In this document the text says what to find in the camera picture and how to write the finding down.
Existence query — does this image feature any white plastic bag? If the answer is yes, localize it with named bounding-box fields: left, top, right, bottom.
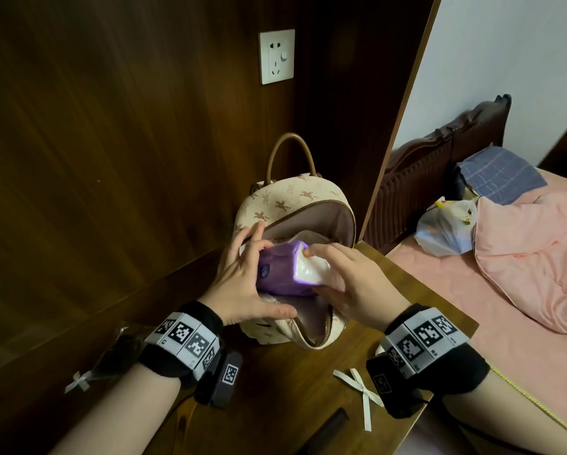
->
left=413, top=196, right=479, bottom=258

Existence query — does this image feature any pink quilt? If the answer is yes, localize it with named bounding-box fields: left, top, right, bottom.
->
left=472, top=191, right=567, bottom=336

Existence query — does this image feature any person's right hand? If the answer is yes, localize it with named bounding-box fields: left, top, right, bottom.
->
left=304, top=242, right=412, bottom=333

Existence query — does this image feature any beige horse-print backpack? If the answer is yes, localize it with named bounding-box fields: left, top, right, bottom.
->
left=238, top=133, right=358, bottom=350

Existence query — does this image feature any blue plaid pillow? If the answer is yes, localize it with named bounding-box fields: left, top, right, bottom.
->
left=456, top=146, right=549, bottom=206

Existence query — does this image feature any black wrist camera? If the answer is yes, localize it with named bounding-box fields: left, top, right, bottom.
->
left=194, top=350, right=244, bottom=409
left=366, top=355, right=429, bottom=420

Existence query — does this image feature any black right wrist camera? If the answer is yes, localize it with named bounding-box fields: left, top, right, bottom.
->
left=366, top=355, right=429, bottom=420

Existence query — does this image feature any person's left hand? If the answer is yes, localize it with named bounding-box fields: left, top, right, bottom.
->
left=197, top=221, right=299, bottom=327

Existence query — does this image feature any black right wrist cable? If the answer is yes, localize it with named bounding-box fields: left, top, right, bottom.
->
left=425, top=400, right=530, bottom=455

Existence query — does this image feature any dark wooden bed headboard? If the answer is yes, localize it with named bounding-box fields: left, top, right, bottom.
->
left=362, top=93, right=513, bottom=255

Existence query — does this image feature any large white ribbon cross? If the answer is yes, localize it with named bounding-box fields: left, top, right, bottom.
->
left=332, top=368, right=385, bottom=433

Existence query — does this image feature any person's right forearm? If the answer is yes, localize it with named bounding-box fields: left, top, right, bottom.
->
left=442, top=372, right=567, bottom=455

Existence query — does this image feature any white wall socket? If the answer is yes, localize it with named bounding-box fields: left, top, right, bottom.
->
left=258, top=28, right=296, bottom=86

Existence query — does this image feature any person's left forearm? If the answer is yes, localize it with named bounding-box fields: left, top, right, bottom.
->
left=48, top=364, right=182, bottom=455

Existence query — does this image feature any right marker wristband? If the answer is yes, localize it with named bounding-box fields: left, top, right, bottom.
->
left=379, top=303, right=492, bottom=399

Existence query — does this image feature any black stick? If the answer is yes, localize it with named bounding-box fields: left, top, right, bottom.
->
left=307, top=407, right=350, bottom=455

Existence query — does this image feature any purple tissue pack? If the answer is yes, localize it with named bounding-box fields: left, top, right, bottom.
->
left=256, top=240, right=331, bottom=298

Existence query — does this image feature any clear bag with dark contents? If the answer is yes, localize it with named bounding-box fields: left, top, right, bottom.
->
left=93, top=324, right=147, bottom=380

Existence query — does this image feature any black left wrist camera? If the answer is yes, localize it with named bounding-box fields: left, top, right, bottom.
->
left=194, top=350, right=244, bottom=409

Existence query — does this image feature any brown wooden bed rail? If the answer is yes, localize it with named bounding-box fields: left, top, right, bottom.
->
left=489, top=367, right=567, bottom=446

